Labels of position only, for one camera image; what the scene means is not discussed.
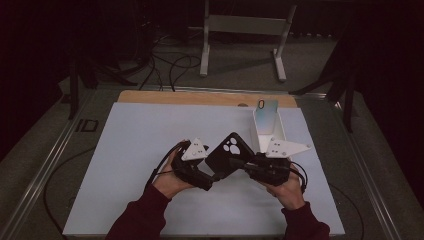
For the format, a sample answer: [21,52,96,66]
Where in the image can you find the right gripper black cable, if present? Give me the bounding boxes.
[289,161,310,195]

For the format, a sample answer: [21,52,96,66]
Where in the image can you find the black floor cable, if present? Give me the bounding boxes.
[168,54,202,93]
[43,146,97,235]
[329,183,365,240]

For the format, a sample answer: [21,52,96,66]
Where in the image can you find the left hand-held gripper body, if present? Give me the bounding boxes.
[171,137,215,192]

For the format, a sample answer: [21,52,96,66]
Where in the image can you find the person's left hand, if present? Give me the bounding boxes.
[155,155,196,201]

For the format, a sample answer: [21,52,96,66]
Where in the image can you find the iridescent phone case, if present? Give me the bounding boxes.
[256,98,280,135]

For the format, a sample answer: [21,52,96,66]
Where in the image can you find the white table mat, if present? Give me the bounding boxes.
[62,101,346,238]

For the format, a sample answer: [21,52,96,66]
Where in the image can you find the black tripod stand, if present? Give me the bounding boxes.
[289,19,359,134]
[68,49,138,120]

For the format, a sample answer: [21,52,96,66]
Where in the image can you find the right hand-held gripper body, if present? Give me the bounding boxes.
[244,136,312,187]

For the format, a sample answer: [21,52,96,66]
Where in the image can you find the person's right hand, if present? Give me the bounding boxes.
[265,163,307,211]

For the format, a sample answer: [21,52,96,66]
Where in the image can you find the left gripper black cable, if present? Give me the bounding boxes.
[145,139,189,193]

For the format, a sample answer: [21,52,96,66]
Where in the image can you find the white metal desk stand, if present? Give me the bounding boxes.
[199,0,298,83]

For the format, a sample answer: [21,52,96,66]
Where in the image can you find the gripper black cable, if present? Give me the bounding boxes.
[145,139,189,193]
[289,161,310,195]

